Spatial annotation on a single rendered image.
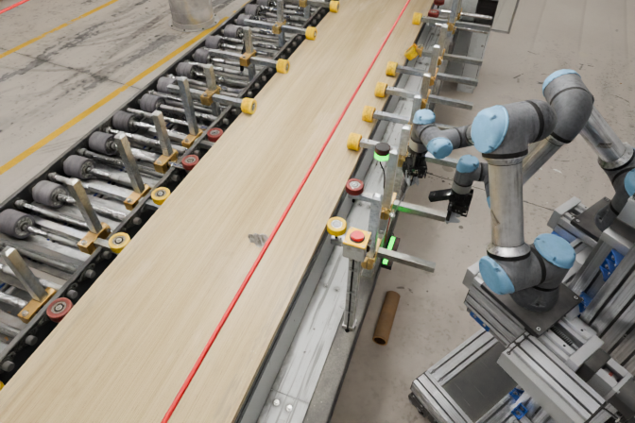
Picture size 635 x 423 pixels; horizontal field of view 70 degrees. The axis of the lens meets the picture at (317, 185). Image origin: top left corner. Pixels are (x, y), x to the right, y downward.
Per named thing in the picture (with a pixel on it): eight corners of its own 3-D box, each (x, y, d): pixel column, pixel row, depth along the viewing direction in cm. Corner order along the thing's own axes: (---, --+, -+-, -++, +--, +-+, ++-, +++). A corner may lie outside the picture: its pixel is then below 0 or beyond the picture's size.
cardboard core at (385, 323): (401, 293, 258) (387, 339, 237) (399, 300, 263) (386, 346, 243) (386, 289, 260) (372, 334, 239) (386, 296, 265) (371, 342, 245)
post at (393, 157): (386, 228, 211) (400, 147, 178) (385, 234, 208) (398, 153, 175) (380, 227, 211) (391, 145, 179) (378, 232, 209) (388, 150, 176)
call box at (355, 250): (369, 247, 146) (371, 231, 141) (363, 264, 141) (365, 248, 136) (348, 242, 148) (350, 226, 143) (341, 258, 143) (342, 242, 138)
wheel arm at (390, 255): (434, 268, 184) (436, 262, 182) (433, 275, 182) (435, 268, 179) (333, 239, 196) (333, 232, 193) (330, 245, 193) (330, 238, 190)
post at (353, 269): (356, 322, 176) (365, 248, 145) (352, 332, 173) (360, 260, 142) (345, 318, 177) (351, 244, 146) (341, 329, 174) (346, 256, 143)
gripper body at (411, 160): (405, 179, 178) (410, 155, 170) (403, 164, 184) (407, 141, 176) (425, 179, 178) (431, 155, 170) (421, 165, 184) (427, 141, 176)
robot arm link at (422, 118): (420, 122, 159) (410, 109, 165) (416, 146, 166) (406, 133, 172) (441, 118, 160) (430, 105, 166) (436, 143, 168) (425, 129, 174)
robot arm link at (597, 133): (622, 199, 166) (541, 103, 145) (609, 172, 177) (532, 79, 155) (658, 183, 159) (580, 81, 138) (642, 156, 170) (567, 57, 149)
